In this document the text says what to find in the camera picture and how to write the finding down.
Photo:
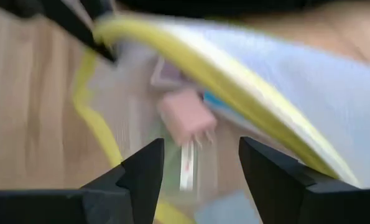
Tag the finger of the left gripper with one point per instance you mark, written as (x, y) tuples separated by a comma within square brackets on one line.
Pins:
[(79, 25), (97, 7)]

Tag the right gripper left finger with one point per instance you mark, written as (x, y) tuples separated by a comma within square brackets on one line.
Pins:
[(141, 186)]

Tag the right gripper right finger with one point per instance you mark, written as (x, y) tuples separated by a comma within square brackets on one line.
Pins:
[(275, 186)]

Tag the clear mesh pouch green edge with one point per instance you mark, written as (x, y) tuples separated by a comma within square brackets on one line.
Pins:
[(327, 93)]

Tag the small clear bag green contents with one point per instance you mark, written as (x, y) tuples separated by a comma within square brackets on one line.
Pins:
[(186, 165)]

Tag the black backpack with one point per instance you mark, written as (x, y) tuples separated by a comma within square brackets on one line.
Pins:
[(219, 6)]

